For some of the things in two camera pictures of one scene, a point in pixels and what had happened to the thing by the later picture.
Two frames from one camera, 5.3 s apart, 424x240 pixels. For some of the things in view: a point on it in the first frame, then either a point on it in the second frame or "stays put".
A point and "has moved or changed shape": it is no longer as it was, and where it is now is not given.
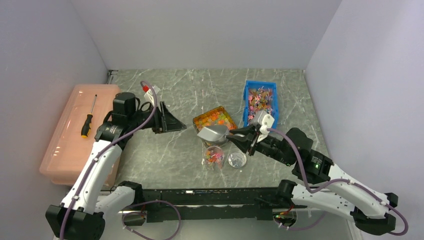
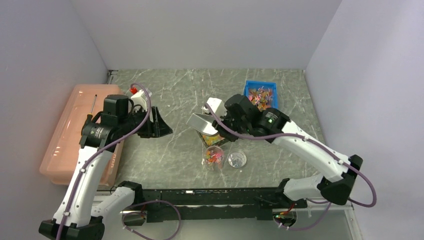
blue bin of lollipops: x=258 y=96 stays put
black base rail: x=199 y=205 stays put
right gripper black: x=244 y=142 to x=224 y=133
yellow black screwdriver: x=86 y=126 stays put
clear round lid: x=237 y=159 stays put
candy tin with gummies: x=217 y=116 to x=208 y=140
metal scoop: x=215 y=133 has moved or changed shape
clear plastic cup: x=214 y=157 stays put
